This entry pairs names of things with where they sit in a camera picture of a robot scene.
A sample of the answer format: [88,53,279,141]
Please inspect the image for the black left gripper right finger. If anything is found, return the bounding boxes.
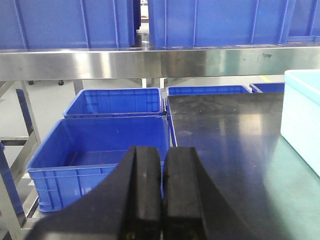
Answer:
[163,147,251,240]

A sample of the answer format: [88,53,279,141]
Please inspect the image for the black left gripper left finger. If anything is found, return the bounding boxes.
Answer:
[25,146,161,240]

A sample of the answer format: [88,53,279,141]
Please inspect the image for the blue crate upper shelf right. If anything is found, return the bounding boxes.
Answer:
[148,0,320,48]

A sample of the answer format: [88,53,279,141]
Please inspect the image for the blue crate shelf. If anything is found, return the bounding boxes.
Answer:
[148,0,320,48]
[0,0,141,50]

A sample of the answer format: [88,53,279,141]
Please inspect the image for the blue crate upper shelf left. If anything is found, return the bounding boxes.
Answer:
[0,0,141,50]

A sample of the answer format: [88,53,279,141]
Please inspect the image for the blue crate front lower left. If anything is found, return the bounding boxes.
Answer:
[26,116,170,213]

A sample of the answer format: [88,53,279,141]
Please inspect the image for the blue crate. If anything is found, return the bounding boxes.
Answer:
[26,116,170,213]
[165,85,251,147]
[63,87,165,118]
[249,82,285,93]

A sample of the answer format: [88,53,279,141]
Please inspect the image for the blue crate rear lower left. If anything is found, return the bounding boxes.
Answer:
[63,87,165,118]

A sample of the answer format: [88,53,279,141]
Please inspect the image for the blue crate lower middle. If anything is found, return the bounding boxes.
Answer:
[165,85,251,147]

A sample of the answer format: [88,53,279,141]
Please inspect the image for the light teal plastic bin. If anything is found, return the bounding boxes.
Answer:
[280,69,320,175]

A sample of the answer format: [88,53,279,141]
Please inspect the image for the blue crate lower right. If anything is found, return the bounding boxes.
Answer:
[249,82,285,93]

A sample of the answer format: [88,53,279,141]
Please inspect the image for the stainless steel shelf frame legs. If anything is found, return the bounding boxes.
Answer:
[0,80,75,240]

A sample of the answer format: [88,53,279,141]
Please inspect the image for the stainless steel shelf rail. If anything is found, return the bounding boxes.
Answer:
[0,42,320,81]

